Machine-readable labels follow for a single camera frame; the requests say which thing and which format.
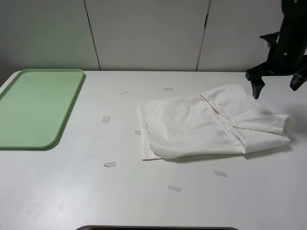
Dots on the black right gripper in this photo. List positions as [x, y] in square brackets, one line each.
[278, 63]

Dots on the white short sleeve shirt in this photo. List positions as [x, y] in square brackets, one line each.
[223, 120]

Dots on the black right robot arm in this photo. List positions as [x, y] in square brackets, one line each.
[287, 49]

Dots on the green plastic tray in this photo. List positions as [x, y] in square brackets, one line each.
[35, 107]

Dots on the clear tape piece near right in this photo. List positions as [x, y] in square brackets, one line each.
[222, 174]

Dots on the clear tape piece near centre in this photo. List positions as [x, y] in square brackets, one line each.
[174, 188]

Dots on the clear tape piece mid left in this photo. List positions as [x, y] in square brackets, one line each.
[105, 119]

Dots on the clear tape piece near left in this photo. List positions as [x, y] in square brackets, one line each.
[109, 164]

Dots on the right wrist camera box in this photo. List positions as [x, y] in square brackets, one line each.
[270, 39]

